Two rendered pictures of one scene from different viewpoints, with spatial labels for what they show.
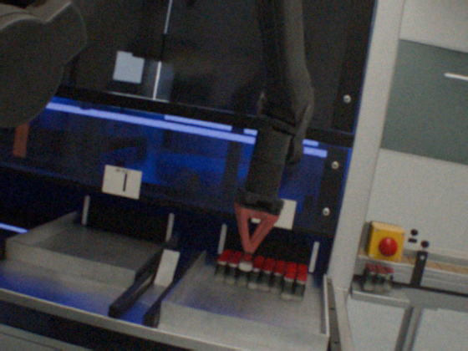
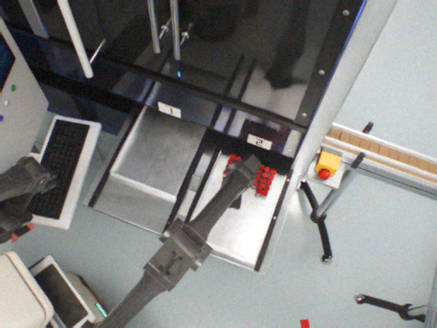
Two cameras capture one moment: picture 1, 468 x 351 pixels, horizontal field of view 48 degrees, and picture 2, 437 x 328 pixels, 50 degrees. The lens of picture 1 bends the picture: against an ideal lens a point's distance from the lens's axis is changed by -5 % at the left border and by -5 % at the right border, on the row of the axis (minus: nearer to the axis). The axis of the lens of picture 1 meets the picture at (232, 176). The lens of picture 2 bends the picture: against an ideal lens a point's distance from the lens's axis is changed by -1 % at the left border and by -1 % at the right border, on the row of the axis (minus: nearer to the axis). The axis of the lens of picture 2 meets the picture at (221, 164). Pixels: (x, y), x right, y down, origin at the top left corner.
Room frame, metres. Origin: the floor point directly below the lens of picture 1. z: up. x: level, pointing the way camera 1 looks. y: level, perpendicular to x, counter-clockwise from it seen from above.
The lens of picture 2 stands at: (0.39, -0.09, 2.49)
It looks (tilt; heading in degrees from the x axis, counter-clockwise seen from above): 66 degrees down; 8
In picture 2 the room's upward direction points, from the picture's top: 6 degrees clockwise
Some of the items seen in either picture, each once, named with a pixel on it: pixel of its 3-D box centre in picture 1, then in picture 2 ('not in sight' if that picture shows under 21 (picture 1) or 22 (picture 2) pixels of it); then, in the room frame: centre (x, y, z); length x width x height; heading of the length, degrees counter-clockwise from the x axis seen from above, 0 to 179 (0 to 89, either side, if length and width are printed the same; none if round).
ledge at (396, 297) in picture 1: (376, 290); (326, 167); (1.19, -0.37, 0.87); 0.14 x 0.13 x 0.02; 173
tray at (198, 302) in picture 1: (254, 295); (236, 204); (0.95, -0.08, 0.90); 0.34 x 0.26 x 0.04; 173
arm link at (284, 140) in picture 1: (272, 147); not in sight; (0.93, -0.06, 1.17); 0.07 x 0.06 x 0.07; 155
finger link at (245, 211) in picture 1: (253, 223); not in sight; (0.92, -0.05, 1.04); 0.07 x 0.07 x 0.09; 9
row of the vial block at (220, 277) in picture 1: (260, 277); (246, 182); (1.04, -0.09, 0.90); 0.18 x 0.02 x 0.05; 83
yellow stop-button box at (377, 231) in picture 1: (384, 241); (328, 162); (1.15, -0.35, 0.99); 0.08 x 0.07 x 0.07; 173
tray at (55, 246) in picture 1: (100, 243); (161, 146); (1.10, 0.25, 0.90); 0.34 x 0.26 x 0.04; 173
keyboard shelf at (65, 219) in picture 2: not in sight; (51, 167); (0.94, 0.66, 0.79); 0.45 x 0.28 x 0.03; 4
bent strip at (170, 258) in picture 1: (160, 275); (189, 195); (0.93, 0.10, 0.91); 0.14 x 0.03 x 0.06; 172
